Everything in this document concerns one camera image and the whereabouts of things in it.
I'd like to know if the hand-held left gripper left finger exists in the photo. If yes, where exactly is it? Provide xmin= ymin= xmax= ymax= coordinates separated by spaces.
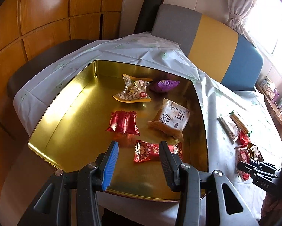
xmin=25 ymin=141 xmax=120 ymax=226

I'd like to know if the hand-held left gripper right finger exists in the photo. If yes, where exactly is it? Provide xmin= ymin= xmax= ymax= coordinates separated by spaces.
xmin=158 ymin=141 xmax=259 ymax=226

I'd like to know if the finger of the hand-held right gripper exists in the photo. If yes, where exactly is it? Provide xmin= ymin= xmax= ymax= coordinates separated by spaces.
xmin=237 ymin=161 xmax=261 ymax=178
xmin=256 ymin=160 xmax=280 ymax=171

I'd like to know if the white packet with red emblem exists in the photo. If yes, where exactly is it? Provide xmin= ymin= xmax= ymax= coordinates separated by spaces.
xmin=234 ymin=145 xmax=251 ymax=182

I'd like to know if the dark brown snack packet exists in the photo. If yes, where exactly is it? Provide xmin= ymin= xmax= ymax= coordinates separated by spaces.
xmin=248 ymin=142 xmax=262 ymax=163

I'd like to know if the red gold-patterned snack packet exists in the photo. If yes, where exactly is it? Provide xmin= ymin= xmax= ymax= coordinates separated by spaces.
xmin=134 ymin=140 xmax=183 ymax=163

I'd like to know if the white snack packet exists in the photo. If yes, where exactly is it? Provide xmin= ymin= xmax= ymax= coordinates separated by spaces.
xmin=217 ymin=116 xmax=240 ymax=143

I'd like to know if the red foil candy packet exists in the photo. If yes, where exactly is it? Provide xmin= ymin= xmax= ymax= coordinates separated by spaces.
xmin=105 ymin=111 xmax=141 ymax=136

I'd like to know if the beige pastry packet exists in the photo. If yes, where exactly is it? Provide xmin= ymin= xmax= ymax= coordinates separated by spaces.
xmin=147 ymin=98 xmax=191 ymax=142

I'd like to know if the cracker packet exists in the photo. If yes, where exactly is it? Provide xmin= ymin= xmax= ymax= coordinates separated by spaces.
xmin=230 ymin=111 xmax=252 ymax=136

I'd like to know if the gold tin box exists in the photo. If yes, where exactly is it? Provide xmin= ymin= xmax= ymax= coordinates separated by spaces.
xmin=28 ymin=60 xmax=208 ymax=203

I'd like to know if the clear seed packet yellow edge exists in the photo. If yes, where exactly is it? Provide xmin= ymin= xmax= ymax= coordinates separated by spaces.
xmin=113 ymin=74 xmax=153 ymax=103

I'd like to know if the purple snack packet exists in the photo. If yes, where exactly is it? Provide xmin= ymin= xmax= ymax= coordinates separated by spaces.
xmin=150 ymin=79 xmax=181 ymax=93

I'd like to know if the wooden side table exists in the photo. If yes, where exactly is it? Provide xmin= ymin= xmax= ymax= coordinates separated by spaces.
xmin=256 ymin=82 xmax=282 ymax=129

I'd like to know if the patterned tissue box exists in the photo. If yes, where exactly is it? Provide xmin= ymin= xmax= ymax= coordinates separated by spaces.
xmin=260 ymin=76 xmax=277 ymax=97

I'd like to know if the white printed tablecloth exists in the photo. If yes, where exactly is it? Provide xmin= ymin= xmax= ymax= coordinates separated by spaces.
xmin=12 ymin=31 xmax=282 ymax=219

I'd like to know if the grey yellow blue headboard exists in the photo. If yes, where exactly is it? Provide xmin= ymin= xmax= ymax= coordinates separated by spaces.
xmin=151 ymin=3 xmax=264 ymax=92

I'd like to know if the window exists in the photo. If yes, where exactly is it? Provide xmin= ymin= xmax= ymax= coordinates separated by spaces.
xmin=245 ymin=0 xmax=282 ymax=80

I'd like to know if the black rolled mat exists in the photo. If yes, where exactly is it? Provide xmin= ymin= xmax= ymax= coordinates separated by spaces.
xmin=134 ymin=0 xmax=164 ymax=34

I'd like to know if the beige patterned curtain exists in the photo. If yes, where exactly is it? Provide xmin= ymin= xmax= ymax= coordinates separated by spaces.
xmin=227 ymin=0 xmax=266 ymax=34

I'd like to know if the wooden wardrobe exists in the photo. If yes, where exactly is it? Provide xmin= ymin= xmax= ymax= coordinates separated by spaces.
xmin=0 ymin=0 xmax=126 ymax=193

